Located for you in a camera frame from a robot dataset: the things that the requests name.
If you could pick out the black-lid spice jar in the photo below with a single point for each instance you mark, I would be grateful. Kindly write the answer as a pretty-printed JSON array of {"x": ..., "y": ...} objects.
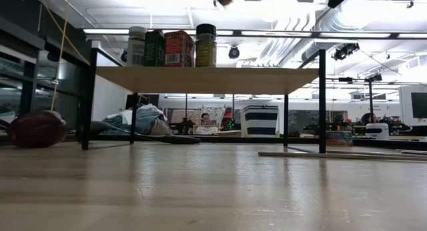
[{"x": 205, "y": 50}]

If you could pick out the red spice container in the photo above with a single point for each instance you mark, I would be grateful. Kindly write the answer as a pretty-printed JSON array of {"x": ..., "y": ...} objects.
[{"x": 178, "y": 49}]

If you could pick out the dark green spice tin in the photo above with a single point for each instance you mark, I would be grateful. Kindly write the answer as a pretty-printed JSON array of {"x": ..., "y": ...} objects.
[{"x": 154, "y": 49}]

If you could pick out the white-lid glass spice jar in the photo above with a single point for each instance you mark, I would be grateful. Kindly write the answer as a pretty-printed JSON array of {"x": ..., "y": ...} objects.
[{"x": 136, "y": 50}]

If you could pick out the black ceiling rig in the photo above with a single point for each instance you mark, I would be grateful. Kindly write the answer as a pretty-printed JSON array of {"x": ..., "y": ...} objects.
[{"x": 345, "y": 51}]

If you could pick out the white black striped container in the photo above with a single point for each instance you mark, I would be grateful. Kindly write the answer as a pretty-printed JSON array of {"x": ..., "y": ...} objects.
[{"x": 258, "y": 124}]

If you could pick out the person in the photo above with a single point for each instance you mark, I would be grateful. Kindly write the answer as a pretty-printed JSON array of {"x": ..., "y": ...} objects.
[
  {"x": 368, "y": 118},
  {"x": 205, "y": 118}
]

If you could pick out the labelled tin can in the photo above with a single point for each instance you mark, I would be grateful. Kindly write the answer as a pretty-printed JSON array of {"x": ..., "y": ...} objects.
[{"x": 338, "y": 138}]

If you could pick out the white device black band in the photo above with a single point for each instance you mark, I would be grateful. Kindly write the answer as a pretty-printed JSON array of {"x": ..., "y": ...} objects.
[{"x": 377, "y": 134}]

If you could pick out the pile of clothes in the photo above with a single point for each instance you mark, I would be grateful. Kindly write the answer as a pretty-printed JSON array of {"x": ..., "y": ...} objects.
[{"x": 146, "y": 119}]

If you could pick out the white monitor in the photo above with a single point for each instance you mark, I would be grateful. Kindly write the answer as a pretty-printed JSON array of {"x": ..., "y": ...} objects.
[{"x": 418, "y": 105}]

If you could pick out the metal chopstick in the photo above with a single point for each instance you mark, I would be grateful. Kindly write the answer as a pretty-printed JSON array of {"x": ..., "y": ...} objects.
[
  {"x": 413, "y": 151},
  {"x": 383, "y": 152}
]

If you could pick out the dark glass cabinet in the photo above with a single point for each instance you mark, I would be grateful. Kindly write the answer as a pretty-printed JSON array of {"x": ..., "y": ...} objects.
[{"x": 20, "y": 74}]

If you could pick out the red apple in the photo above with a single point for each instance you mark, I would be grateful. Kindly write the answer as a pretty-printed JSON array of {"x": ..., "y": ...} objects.
[{"x": 36, "y": 129}]

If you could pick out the silver ventilation duct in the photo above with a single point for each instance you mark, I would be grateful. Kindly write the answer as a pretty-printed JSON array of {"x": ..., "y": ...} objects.
[{"x": 322, "y": 22}]

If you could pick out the round black ceiling camera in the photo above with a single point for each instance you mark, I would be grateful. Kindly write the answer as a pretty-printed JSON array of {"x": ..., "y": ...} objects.
[{"x": 233, "y": 52}]

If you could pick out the black camera on pole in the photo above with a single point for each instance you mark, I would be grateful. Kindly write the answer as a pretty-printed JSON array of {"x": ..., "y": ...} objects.
[{"x": 373, "y": 77}]

